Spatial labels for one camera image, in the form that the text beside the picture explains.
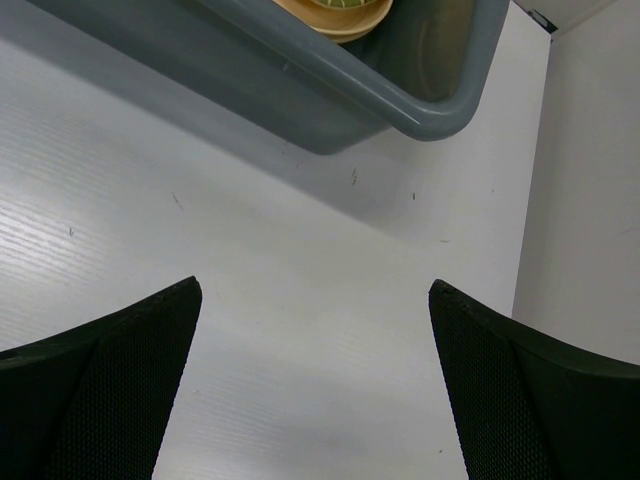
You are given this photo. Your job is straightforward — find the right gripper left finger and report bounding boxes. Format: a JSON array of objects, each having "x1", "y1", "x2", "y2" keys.
[{"x1": 1, "y1": 277, "x2": 202, "y2": 479}]

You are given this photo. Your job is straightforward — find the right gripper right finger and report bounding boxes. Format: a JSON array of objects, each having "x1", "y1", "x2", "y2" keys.
[{"x1": 429, "y1": 280, "x2": 639, "y2": 479}]

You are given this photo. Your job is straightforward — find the yellow plate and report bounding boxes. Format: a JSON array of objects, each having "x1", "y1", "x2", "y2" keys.
[{"x1": 274, "y1": 0, "x2": 393, "y2": 43}]

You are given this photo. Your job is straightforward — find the woven bamboo tray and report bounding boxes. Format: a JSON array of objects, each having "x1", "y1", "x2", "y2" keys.
[{"x1": 312, "y1": 0, "x2": 375, "y2": 10}]

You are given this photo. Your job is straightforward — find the grey plastic bin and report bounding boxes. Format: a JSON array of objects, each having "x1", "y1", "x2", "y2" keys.
[{"x1": 1, "y1": 1, "x2": 509, "y2": 154}]

